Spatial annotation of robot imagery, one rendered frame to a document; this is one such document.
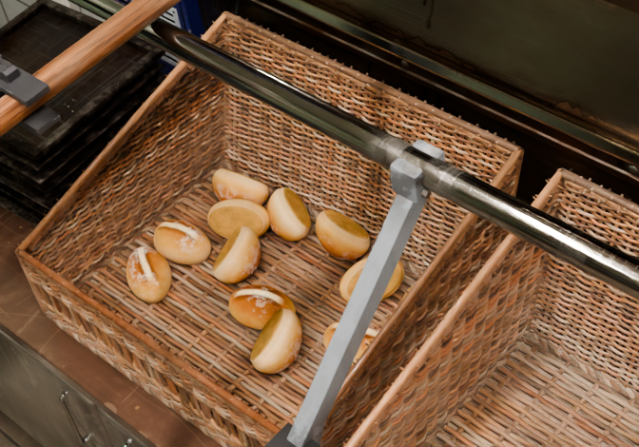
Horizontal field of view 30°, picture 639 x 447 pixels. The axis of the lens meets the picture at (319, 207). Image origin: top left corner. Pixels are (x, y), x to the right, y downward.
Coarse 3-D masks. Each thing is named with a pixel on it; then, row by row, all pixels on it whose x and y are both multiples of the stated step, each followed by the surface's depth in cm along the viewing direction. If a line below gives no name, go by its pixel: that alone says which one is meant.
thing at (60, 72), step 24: (144, 0) 126; (168, 0) 127; (120, 24) 124; (144, 24) 126; (72, 48) 122; (96, 48) 122; (48, 72) 120; (72, 72) 121; (48, 96) 120; (0, 120) 116
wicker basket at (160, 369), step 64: (256, 64) 183; (320, 64) 173; (128, 128) 176; (192, 128) 189; (256, 128) 189; (384, 128) 170; (448, 128) 162; (128, 192) 183; (192, 192) 194; (320, 192) 185; (384, 192) 175; (512, 192) 158; (64, 256) 177; (128, 256) 186; (320, 256) 181; (448, 256) 151; (64, 320) 175; (128, 320) 177; (192, 320) 176; (320, 320) 173; (384, 320) 171; (192, 384) 153; (256, 384) 166; (384, 384) 153
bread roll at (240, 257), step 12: (240, 228) 179; (228, 240) 181; (240, 240) 177; (252, 240) 178; (228, 252) 176; (240, 252) 176; (252, 252) 177; (216, 264) 177; (228, 264) 175; (240, 264) 176; (252, 264) 177; (216, 276) 177; (228, 276) 176; (240, 276) 176
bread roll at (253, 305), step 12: (240, 288) 172; (252, 288) 171; (264, 288) 171; (240, 300) 171; (252, 300) 170; (264, 300) 170; (276, 300) 170; (288, 300) 171; (240, 312) 171; (252, 312) 170; (264, 312) 170; (252, 324) 171; (264, 324) 170
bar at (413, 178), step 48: (96, 0) 134; (192, 48) 125; (288, 96) 118; (384, 144) 112; (480, 192) 106; (384, 240) 113; (528, 240) 104; (576, 240) 101; (384, 288) 115; (624, 288) 98; (336, 336) 115; (336, 384) 116; (288, 432) 117
